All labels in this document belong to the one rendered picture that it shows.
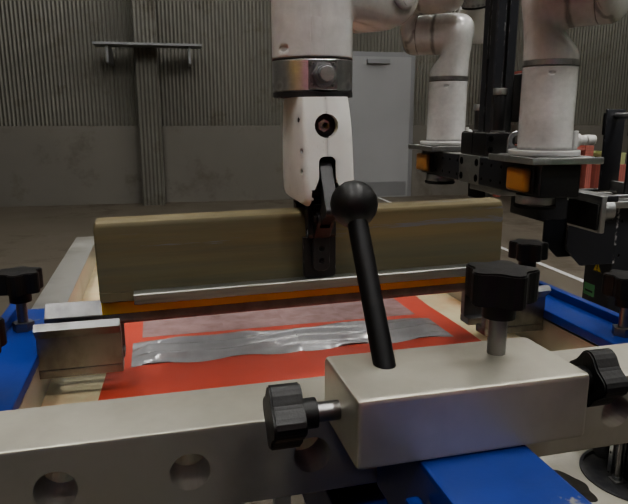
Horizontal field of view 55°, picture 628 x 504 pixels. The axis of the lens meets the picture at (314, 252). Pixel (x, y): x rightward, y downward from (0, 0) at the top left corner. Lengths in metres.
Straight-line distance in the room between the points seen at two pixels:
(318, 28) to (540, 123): 0.67
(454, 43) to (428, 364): 1.28
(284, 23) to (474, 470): 0.40
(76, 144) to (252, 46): 2.83
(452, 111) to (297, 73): 1.02
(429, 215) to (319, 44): 0.20
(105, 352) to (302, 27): 0.34
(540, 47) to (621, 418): 0.81
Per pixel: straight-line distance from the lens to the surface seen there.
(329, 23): 0.56
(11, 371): 0.56
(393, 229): 0.61
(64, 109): 9.24
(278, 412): 0.30
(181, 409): 0.36
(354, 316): 0.78
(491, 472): 0.31
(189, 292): 0.57
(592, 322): 0.68
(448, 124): 1.55
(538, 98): 1.16
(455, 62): 1.56
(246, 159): 9.15
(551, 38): 1.17
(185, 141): 9.09
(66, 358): 0.59
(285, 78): 0.56
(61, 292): 0.82
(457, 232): 0.64
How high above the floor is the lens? 1.20
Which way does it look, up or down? 12 degrees down
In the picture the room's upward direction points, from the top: straight up
